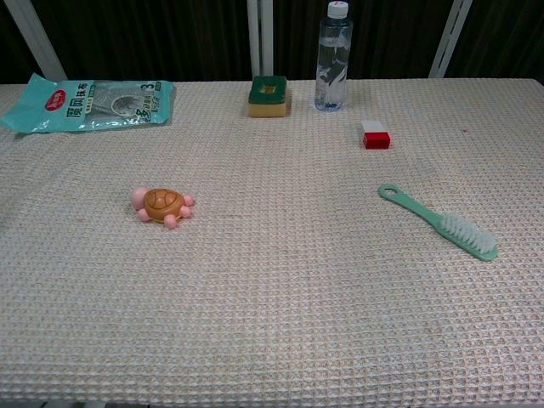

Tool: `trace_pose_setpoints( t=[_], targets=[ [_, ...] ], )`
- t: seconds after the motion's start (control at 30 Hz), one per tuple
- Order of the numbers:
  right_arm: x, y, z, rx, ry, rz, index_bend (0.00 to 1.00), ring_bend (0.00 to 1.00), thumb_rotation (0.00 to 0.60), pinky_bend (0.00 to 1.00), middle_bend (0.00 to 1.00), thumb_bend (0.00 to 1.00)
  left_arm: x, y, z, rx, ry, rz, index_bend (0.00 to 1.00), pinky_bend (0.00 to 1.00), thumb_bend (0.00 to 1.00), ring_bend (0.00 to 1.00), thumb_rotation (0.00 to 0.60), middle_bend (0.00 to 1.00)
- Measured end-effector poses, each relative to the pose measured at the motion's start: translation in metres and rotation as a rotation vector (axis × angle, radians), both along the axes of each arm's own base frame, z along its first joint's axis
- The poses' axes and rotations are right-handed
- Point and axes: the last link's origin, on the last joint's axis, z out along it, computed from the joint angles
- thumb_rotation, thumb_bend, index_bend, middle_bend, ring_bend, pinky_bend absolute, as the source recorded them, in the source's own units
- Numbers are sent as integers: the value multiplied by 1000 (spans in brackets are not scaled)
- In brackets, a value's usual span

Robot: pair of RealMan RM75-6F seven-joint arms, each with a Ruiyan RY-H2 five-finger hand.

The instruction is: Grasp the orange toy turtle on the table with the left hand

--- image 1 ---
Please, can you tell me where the black pleated curtain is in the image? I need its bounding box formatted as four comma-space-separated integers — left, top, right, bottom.
0, 0, 544, 85

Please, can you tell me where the green and yellow sponge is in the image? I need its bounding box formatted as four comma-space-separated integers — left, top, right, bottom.
247, 75, 294, 119

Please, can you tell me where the pink and orange turtle toy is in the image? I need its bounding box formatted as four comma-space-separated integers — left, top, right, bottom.
130, 186, 196, 231

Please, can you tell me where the clear plastic water bottle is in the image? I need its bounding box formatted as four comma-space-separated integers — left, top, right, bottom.
314, 0, 354, 113

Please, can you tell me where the beige waffle-weave table cloth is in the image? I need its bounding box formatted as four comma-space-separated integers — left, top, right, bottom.
0, 78, 544, 408

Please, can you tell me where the teal cleaning cloth package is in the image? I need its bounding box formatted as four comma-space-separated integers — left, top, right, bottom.
0, 72, 175, 134

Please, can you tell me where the white metal frame post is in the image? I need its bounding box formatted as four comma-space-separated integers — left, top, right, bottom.
428, 0, 473, 79
246, 0, 275, 80
0, 0, 68, 82

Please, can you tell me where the green scrubbing brush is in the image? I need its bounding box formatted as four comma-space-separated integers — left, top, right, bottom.
377, 183, 500, 263

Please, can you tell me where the red and white block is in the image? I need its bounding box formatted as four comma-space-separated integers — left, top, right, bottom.
361, 120, 392, 150

